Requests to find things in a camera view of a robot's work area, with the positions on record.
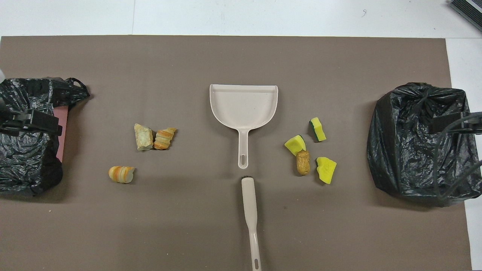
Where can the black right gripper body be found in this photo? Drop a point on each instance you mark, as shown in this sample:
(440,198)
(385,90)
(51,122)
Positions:
(474,123)

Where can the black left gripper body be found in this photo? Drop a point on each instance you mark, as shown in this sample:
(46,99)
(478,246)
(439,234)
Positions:
(5,125)

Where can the croissant piece with pale end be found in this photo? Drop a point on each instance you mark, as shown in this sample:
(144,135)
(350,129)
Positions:
(120,174)

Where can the pale bread chunk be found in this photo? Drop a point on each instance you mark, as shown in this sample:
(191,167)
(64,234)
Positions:
(143,137)

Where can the striped croissant piece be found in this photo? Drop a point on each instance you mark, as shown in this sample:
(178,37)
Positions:
(163,138)

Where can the yellow sponge with green side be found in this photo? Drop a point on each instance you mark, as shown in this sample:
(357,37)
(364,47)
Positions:
(318,130)

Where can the yellow notched sponge piece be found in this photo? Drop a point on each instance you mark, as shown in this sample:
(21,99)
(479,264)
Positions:
(325,170)

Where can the brown peanut toy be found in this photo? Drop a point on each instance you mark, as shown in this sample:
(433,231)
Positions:
(302,162)

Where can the yellow wedge sponge piece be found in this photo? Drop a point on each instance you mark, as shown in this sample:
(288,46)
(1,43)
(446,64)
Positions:
(294,145)

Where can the beige plastic dustpan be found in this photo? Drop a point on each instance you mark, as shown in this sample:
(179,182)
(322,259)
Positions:
(243,109)

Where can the beige hand brush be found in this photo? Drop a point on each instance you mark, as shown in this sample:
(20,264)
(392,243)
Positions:
(249,203)

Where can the pink bin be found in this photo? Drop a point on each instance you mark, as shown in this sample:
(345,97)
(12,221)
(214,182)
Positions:
(62,143)

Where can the black trash bag over pink bin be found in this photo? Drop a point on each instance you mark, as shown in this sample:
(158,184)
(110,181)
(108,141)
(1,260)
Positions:
(22,162)

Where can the black trash bag, tied knot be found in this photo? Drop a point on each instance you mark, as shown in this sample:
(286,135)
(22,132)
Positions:
(406,150)

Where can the dark ribbed object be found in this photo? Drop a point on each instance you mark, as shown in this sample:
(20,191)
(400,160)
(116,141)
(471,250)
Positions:
(470,11)

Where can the brown paper table mat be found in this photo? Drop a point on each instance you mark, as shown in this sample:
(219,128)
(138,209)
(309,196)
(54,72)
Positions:
(188,75)

